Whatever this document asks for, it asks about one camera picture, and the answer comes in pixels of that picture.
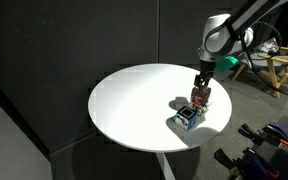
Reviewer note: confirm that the purple clamp with orange tip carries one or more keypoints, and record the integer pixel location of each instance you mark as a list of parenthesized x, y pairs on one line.
[(282, 135)]

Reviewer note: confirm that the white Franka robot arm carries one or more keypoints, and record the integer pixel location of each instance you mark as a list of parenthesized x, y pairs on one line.
[(224, 33)]

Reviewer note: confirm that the clear plastic bag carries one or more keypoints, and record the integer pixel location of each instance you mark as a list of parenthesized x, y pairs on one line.
[(267, 46)]

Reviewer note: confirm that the blue soft toy block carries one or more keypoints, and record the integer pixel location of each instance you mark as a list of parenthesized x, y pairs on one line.
[(185, 118)]

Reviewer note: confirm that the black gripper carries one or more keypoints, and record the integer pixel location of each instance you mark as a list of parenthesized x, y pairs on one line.
[(206, 67)]

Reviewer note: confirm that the white table leg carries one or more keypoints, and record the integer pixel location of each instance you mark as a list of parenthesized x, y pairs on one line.
[(165, 166)]

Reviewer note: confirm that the black clamp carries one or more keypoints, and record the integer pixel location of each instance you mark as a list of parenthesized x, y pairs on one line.
[(252, 132), (226, 159)]

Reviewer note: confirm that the wooden chair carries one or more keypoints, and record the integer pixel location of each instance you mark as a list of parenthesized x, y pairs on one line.
[(275, 71)]

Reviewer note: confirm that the green white black cube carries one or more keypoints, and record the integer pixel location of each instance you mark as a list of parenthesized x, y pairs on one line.
[(202, 109)]

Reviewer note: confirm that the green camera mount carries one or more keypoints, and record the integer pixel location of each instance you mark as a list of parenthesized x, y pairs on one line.
[(228, 63)]

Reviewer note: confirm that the orange multicolour soft toy block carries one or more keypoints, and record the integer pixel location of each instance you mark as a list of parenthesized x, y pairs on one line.
[(200, 96)]

